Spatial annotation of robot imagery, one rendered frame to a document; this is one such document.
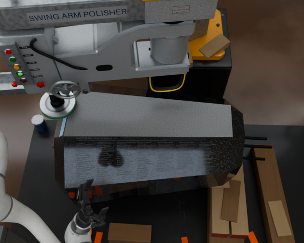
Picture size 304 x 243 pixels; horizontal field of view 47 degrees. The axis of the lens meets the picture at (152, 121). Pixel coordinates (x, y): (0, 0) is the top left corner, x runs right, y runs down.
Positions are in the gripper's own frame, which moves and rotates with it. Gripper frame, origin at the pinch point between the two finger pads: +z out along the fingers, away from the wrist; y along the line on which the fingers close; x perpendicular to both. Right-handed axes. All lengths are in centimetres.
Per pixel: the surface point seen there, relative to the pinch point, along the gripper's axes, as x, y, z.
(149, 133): 60, 35, -20
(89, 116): 37, 64, -31
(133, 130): 54, 42, -23
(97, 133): 37, 51, -32
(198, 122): 86, 27, -7
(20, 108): 39, 156, -122
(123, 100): 58, 64, -21
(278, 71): 243, 71, -20
